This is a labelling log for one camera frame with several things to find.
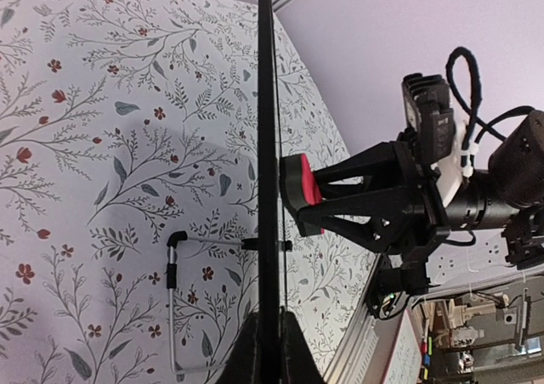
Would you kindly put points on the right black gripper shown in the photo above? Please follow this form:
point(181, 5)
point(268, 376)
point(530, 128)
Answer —
point(381, 199)

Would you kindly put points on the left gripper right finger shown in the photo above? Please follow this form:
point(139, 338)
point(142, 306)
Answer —
point(296, 360)

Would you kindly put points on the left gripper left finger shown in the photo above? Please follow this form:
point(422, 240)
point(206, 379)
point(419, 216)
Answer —
point(242, 364)

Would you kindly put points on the red whiteboard eraser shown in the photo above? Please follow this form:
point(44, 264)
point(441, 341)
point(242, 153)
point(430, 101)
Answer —
point(298, 190)

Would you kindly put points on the white whiteboard with black frame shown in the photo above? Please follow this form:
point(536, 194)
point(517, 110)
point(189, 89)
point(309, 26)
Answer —
point(269, 332)

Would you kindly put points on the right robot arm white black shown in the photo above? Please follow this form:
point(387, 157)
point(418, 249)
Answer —
point(508, 194)

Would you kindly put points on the black whiteboard stand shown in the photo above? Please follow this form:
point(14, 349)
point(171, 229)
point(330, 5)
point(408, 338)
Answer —
point(211, 286)

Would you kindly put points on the cluttered background shelves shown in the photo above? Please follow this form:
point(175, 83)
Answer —
point(488, 336)

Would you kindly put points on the floral patterned table mat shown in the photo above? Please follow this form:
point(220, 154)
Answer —
point(122, 121)

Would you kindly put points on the front aluminium rail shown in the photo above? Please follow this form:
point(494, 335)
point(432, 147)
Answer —
point(363, 353)

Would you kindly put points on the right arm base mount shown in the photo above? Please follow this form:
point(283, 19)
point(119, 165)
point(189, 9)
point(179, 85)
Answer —
point(411, 280)

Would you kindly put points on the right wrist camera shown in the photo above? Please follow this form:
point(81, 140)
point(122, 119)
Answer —
point(436, 138)

